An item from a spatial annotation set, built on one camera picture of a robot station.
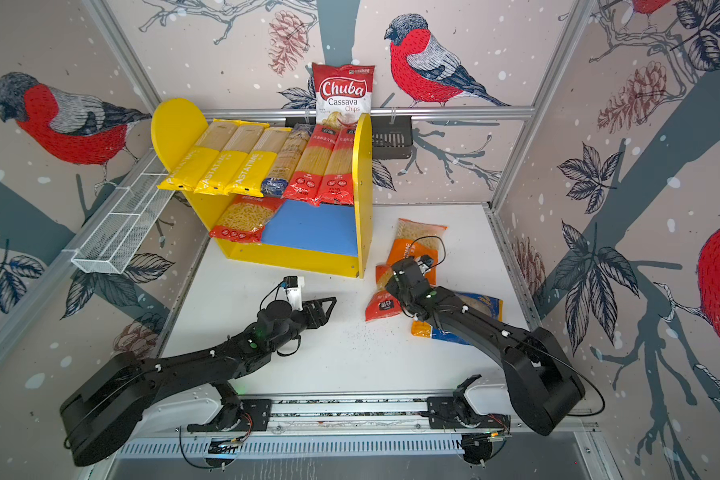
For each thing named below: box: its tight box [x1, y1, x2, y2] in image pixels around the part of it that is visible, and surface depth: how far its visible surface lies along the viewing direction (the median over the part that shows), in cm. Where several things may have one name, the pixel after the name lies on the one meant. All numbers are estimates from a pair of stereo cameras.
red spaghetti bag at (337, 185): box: [316, 123, 357, 206], surface depth 67 cm
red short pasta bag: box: [365, 264, 402, 322], surface depth 85 cm
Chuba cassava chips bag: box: [312, 62, 376, 126], surface depth 86 cm
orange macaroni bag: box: [387, 218, 448, 286], surface depth 108 cm
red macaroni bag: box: [209, 195, 286, 244], surface depth 96 cm
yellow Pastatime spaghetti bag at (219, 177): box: [195, 121, 270, 196], surface depth 76 cm
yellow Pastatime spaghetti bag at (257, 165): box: [230, 127, 293, 198], surface depth 74 cm
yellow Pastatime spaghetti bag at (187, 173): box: [156, 118, 241, 192], surface depth 76 cm
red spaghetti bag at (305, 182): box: [283, 124, 339, 207], surface depth 72 cm
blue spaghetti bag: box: [261, 123, 315, 198], surface depth 73 cm
